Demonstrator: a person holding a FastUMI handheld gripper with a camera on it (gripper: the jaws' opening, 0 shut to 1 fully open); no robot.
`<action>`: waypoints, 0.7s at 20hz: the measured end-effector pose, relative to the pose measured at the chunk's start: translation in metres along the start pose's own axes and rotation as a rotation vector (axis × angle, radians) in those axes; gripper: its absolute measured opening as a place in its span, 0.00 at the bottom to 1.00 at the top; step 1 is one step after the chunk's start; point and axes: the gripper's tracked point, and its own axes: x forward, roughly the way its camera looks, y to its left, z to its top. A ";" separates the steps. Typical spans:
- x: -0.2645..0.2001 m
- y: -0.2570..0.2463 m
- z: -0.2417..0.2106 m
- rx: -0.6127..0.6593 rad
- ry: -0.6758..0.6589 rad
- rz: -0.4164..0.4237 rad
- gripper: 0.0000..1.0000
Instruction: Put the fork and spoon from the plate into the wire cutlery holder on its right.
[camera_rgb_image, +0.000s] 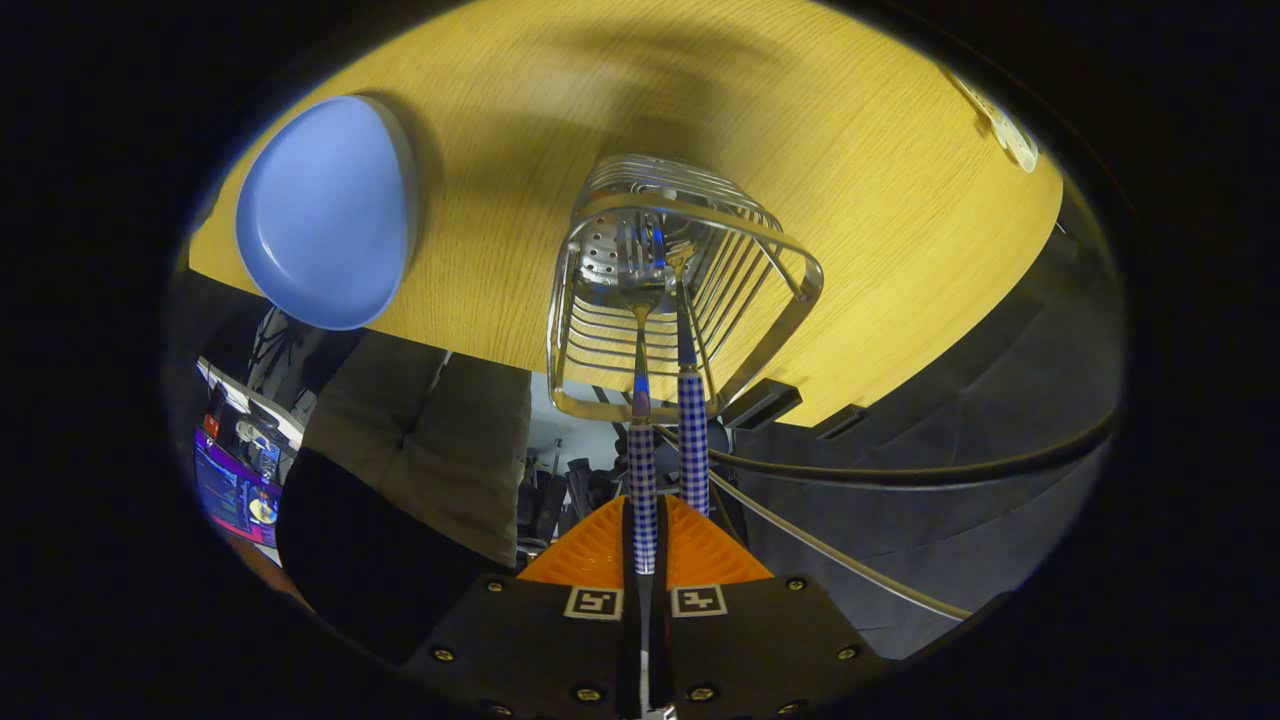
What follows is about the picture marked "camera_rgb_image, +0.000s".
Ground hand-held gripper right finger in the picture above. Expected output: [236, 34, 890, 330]
[652, 493, 891, 720]

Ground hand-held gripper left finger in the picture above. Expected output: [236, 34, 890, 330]
[400, 495, 641, 720]

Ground fork with checkered handle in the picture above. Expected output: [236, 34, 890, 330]
[615, 280, 661, 579]

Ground spoon with checkered handle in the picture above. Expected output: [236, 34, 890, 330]
[660, 235, 711, 518]

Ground person's black clothing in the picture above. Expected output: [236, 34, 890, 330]
[275, 447, 521, 661]

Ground person's grey trousers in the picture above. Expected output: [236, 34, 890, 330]
[300, 330, 533, 569]

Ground purple lit screen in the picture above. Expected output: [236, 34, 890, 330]
[193, 425, 284, 549]

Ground white shelf with clutter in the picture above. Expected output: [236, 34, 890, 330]
[197, 355, 306, 446]

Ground blue round plate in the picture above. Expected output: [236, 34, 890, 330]
[235, 95, 419, 332]

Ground white divided grain dish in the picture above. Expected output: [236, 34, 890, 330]
[945, 68, 1041, 174]

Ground thin grey cable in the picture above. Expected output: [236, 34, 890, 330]
[705, 470, 971, 621]

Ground black table bracket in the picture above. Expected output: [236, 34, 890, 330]
[815, 403, 871, 441]
[720, 378, 803, 431]

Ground thick black cable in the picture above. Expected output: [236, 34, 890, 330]
[655, 415, 1116, 491]

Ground metal wire cutlery rack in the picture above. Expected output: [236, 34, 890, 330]
[546, 153, 826, 423]

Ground black cable bundle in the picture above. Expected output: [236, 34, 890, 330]
[245, 305, 331, 401]

